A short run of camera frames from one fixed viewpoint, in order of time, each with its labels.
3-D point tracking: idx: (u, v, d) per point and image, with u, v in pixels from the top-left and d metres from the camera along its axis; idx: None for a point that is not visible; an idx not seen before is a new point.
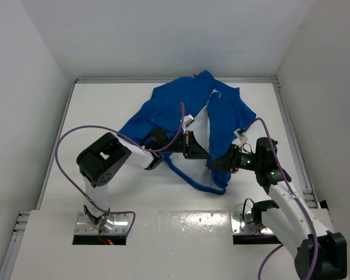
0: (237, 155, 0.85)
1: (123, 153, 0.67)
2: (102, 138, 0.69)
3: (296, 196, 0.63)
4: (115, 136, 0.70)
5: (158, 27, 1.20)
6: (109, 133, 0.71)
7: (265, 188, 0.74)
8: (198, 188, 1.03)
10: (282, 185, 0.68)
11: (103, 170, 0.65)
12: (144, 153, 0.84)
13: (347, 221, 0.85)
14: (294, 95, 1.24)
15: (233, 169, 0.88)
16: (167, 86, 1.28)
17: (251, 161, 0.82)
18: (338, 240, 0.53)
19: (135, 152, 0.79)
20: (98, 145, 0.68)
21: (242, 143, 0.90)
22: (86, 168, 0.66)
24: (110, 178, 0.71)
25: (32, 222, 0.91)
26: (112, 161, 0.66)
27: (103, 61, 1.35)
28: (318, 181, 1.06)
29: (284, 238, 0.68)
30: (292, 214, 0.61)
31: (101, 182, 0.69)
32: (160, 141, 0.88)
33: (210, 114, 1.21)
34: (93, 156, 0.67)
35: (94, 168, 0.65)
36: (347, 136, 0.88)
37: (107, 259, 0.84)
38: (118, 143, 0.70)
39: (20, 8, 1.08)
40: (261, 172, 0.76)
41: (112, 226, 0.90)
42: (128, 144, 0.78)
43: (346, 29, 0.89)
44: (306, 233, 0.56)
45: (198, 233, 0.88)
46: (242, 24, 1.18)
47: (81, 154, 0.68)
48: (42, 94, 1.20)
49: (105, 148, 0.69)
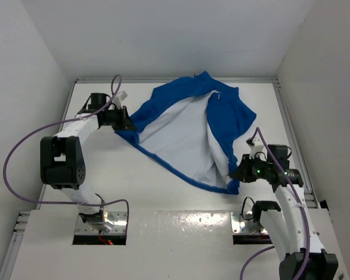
0: (248, 164, 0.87)
1: (73, 143, 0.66)
2: (42, 150, 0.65)
3: (301, 205, 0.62)
4: (52, 136, 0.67)
5: (157, 27, 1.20)
6: (43, 137, 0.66)
7: (273, 185, 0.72)
8: (203, 188, 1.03)
10: (289, 189, 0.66)
11: (71, 169, 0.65)
12: (86, 121, 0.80)
13: (347, 222, 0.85)
14: (294, 95, 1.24)
15: (245, 179, 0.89)
16: (168, 86, 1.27)
17: (261, 170, 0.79)
18: (329, 261, 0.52)
19: (79, 132, 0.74)
20: (47, 157, 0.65)
21: (254, 151, 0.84)
22: (58, 180, 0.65)
24: (82, 171, 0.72)
25: (33, 222, 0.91)
26: (72, 157, 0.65)
27: (103, 60, 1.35)
28: (318, 181, 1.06)
29: (276, 241, 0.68)
30: (291, 222, 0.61)
31: (80, 178, 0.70)
32: (101, 102, 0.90)
33: (212, 114, 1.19)
34: (53, 165, 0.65)
35: (65, 173, 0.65)
36: (346, 136, 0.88)
37: (106, 259, 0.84)
38: (59, 139, 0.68)
39: (21, 9, 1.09)
40: (272, 172, 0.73)
41: (112, 226, 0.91)
42: (67, 133, 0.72)
43: (345, 30, 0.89)
44: (299, 245, 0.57)
45: (198, 233, 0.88)
46: (242, 24, 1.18)
47: (42, 174, 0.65)
48: (41, 94, 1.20)
49: (54, 153, 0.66)
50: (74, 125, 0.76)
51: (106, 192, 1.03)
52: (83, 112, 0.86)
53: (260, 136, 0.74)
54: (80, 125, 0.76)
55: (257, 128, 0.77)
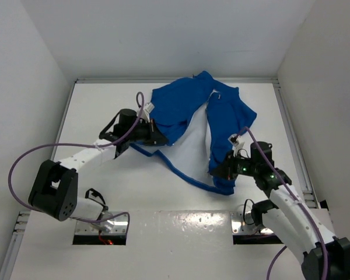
0: (233, 163, 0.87)
1: (69, 178, 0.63)
2: (39, 172, 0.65)
3: (299, 201, 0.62)
4: (54, 162, 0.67)
5: (157, 27, 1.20)
6: (48, 160, 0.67)
7: (265, 192, 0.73)
8: (203, 188, 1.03)
10: (282, 191, 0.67)
11: (57, 203, 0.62)
12: (100, 151, 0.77)
13: (347, 222, 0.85)
14: (294, 95, 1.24)
15: (230, 176, 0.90)
16: (164, 90, 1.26)
17: (247, 168, 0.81)
18: (345, 246, 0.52)
19: (85, 163, 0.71)
20: (41, 181, 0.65)
21: (237, 150, 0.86)
22: (42, 209, 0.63)
24: (72, 208, 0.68)
25: (33, 222, 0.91)
26: (61, 190, 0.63)
27: (103, 60, 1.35)
28: (318, 181, 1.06)
29: (287, 239, 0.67)
30: (297, 221, 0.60)
31: (65, 214, 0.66)
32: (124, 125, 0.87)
33: (212, 115, 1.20)
34: (44, 193, 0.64)
35: (49, 205, 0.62)
36: (347, 136, 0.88)
37: (107, 259, 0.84)
38: (60, 167, 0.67)
39: (21, 9, 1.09)
40: (260, 177, 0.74)
41: (112, 226, 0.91)
42: (72, 161, 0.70)
43: (345, 30, 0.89)
44: (313, 240, 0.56)
45: (198, 233, 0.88)
46: (242, 24, 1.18)
47: (31, 197, 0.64)
48: (41, 94, 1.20)
49: (50, 179, 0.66)
50: (86, 154, 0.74)
51: (106, 192, 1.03)
52: (104, 137, 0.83)
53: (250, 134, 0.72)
54: (91, 155, 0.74)
55: (245, 128, 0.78)
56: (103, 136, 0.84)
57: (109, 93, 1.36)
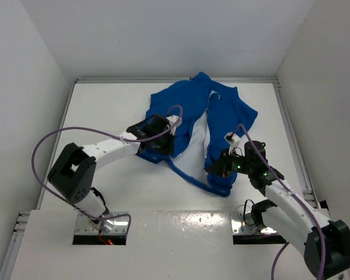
0: (228, 160, 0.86)
1: (87, 164, 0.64)
2: (63, 151, 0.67)
3: (292, 192, 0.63)
4: (77, 147, 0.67)
5: (157, 27, 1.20)
6: (73, 143, 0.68)
7: (260, 190, 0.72)
8: (204, 188, 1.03)
10: (276, 184, 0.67)
11: (70, 186, 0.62)
12: (123, 144, 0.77)
13: (347, 223, 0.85)
14: (294, 95, 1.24)
15: (224, 173, 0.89)
16: (164, 93, 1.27)
17: (241, 166, 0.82)
18: (340, 228, 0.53)
19: (106, 154, 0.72)
20: (63, 160, 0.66)
21: (233, 147, 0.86)
22: (57, 188, 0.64)
24: (86, 193, 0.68)
25: (32, 223, 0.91)
26: (77, 174, 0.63)
27: (102, 60, 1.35)
28: (318, 181, 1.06)
29: (289, 236, 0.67)
30: (293, 212, 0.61)
31: (77, 199, 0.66)
32: None
33: (212, 115, 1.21)
34: (62, 173, 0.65)
35: (63, 185, 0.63)
36: (347, 136, 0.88)
37: (106, 259, 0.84)
38: (83, 153, 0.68)
39: (20, 9, 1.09)
40: (254, 175, 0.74)
41: (112, 226, 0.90)
42: (94, 149, 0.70)
43: (346, 30, 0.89)
44: (309, 226, 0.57)
45: (198, 233, 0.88)
46: (242, 24, 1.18)
47: (49, 174, 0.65)
48: (42, 94, 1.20)
49: (70, 161, 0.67)
50: (109, 144, 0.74)
51: (106, 192, 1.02)
52: (131, 131, 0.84)
53: (247, 134, 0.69)
54: (114, 147, 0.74)
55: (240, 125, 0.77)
56: (131, 130, 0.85)
57: (109, 93, 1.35)
